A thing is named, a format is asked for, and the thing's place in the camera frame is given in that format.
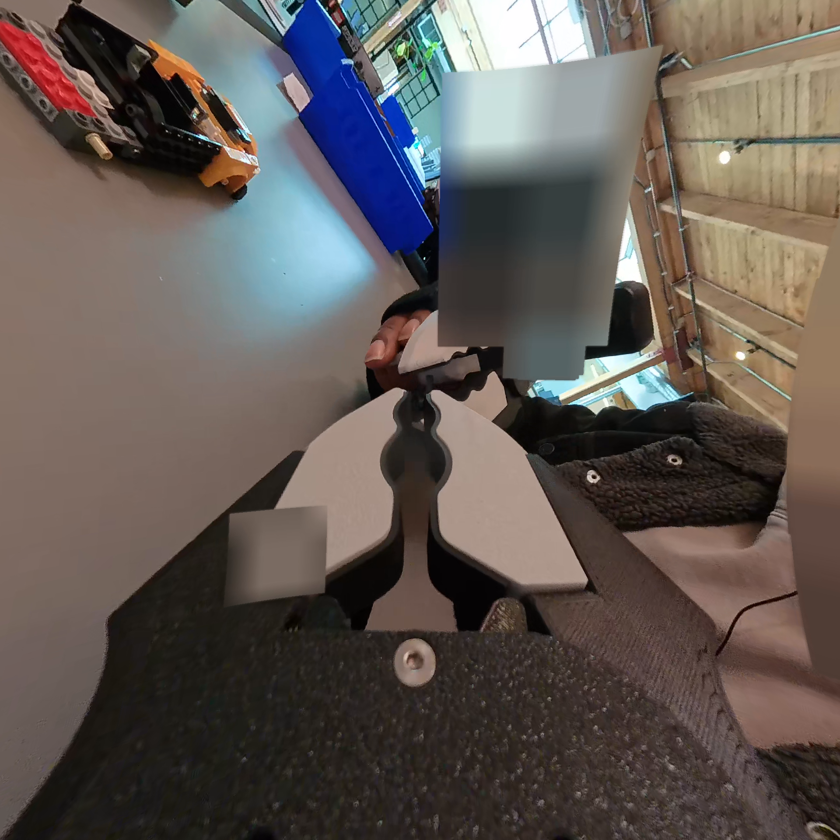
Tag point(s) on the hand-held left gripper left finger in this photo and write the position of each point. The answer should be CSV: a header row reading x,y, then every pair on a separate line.
x,y
348,466

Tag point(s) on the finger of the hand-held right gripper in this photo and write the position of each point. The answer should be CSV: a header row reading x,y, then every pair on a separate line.
x,y
423,344
489,394

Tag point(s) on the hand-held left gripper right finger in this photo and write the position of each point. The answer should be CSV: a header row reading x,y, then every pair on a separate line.
x,y
505,505

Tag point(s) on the black lego plate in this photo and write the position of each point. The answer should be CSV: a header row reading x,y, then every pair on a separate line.
x,y
413,410

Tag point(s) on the person's right forearm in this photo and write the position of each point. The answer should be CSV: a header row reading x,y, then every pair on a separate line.
x,y
413,302

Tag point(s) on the black lego box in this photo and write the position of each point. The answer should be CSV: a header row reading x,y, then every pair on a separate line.
x,y
348,39

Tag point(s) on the partly built lego car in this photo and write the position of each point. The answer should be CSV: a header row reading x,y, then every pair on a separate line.
x,y
164,111

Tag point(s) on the person's right hand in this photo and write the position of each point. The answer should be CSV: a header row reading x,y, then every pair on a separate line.
x,y
387,341

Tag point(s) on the dark fleece jacket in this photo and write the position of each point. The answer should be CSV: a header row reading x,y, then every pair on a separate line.
x,y
656,485

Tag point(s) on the blue storage bin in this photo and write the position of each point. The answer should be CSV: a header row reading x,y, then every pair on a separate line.
x,y
394,111
315,39
367,164

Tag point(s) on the white paper sheet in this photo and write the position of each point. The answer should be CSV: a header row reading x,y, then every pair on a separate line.
x,y
295,92

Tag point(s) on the green plant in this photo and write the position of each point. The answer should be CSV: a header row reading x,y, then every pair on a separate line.
x,y
426,49

